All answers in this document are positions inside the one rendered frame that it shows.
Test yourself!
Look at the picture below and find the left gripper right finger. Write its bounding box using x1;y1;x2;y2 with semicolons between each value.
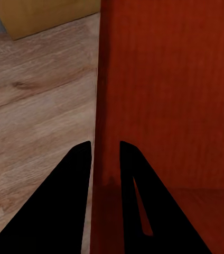
119;141;212;254

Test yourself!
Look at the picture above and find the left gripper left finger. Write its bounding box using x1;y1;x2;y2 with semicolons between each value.
0;141;92;254

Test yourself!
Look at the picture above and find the storage box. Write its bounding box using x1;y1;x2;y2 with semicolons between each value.
90;0;224;254

